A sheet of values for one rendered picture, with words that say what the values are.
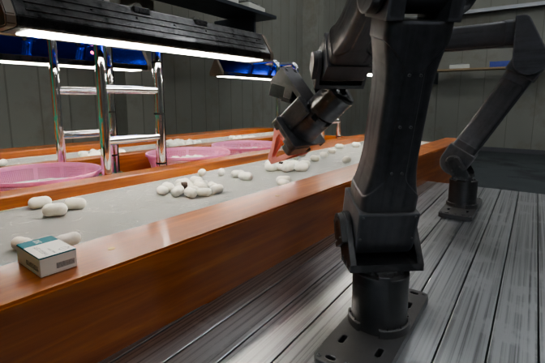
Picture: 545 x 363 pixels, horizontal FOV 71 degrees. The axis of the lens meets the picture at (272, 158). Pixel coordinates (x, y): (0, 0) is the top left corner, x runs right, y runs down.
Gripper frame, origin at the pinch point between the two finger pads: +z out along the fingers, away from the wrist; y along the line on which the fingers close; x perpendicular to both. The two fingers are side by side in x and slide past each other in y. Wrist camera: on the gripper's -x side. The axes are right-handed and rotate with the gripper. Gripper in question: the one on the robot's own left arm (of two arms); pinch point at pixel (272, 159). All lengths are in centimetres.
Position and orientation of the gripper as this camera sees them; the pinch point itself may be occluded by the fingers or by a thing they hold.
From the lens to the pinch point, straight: 74.2
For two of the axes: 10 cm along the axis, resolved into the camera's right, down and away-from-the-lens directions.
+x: 5.0, 8.1, -3.0
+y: -6.4, 1.2, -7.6
